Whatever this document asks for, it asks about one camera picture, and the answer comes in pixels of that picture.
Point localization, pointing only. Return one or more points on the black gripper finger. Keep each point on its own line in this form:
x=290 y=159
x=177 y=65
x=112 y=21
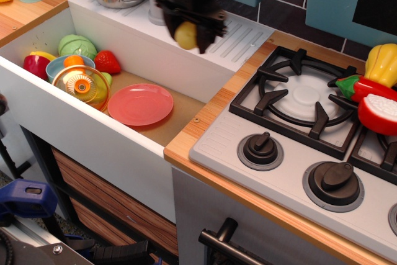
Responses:
x=172 y=22
x=206 y=34

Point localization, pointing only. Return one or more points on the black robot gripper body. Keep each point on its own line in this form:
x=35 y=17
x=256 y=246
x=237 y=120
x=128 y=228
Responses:
x=190 y=1

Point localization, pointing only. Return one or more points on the yellow toy potato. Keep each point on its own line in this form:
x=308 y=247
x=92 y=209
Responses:
x=186 y=35

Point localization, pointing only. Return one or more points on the pink plastic plate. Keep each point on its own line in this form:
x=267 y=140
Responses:
x=140 y=104

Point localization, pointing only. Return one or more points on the red toy strawberry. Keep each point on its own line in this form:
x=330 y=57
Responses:
x=106 y=61

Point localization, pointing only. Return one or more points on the black left stove grate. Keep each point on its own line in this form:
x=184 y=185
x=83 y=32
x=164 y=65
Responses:
x=296 y=96

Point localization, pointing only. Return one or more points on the black stove grate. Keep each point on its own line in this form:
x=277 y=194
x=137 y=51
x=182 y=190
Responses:
x=296 y=96
x=375 y=154

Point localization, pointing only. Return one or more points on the green toy cabbage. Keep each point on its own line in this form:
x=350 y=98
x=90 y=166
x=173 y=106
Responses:
x=76 y=45

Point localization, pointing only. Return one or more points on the orange transparent pot lid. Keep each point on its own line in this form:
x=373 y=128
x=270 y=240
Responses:
x=85 y=84

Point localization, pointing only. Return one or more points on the orange toy carrot piece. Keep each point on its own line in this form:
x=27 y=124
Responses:
x=74 y=61

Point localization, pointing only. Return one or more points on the light blue toy bowl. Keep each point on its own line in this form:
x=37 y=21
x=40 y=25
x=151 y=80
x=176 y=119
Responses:
x=55 y=66

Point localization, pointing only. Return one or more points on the black left stove knob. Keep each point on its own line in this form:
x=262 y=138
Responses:
x=260 y=152

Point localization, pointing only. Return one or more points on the black stove knob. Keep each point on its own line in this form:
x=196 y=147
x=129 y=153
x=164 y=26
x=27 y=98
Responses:
x=333 y=186
x=260 y=152

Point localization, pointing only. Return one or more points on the grey toy stove top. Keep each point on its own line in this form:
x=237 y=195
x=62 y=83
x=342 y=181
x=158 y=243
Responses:
x=367 y=225

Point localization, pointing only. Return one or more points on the yellow toy banana piece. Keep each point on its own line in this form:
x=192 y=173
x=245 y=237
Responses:
x=46 y=55

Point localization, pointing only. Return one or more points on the red toy apple half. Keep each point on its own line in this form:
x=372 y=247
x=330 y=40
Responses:
x=36 y=65

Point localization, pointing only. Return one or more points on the white sink basin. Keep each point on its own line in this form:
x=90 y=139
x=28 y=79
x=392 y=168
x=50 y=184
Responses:
x=121 y=155

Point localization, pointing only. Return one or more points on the red toy chili pepper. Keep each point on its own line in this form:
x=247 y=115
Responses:
x=357 y=87

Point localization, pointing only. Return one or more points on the yellow toy bell pepper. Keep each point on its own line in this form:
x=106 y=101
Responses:
x=380 y=65

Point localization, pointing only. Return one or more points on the red white toy onion half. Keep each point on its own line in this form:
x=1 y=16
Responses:
x=378 y=114

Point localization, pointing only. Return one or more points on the black middle stove knob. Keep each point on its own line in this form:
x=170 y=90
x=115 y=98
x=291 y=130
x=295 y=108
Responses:
x=333 y=186

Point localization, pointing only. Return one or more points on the black right stove grate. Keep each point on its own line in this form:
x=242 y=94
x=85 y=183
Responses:
x=375 y=154

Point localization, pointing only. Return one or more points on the blue clamp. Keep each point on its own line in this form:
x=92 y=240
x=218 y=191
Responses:
x=27 y=199

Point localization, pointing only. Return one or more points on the grey right stove knob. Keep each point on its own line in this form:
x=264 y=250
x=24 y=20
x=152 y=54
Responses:
x=392 y=219

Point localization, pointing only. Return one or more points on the black oven door handle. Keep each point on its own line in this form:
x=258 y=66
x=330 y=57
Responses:
x=220 y=249

